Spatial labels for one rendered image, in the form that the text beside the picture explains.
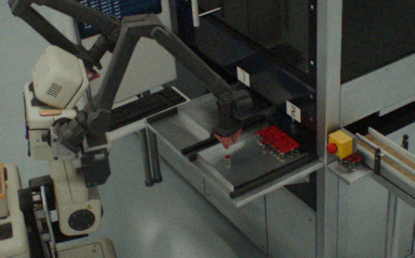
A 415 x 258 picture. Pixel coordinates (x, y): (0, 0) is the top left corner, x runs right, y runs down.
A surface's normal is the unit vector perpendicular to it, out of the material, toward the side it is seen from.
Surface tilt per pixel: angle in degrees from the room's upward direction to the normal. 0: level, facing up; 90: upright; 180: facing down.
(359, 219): 90
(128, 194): 0
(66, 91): 90
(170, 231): 0
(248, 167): 0
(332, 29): 90
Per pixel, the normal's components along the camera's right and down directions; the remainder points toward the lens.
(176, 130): -0.07, -0.84
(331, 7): 0.54, 0.43
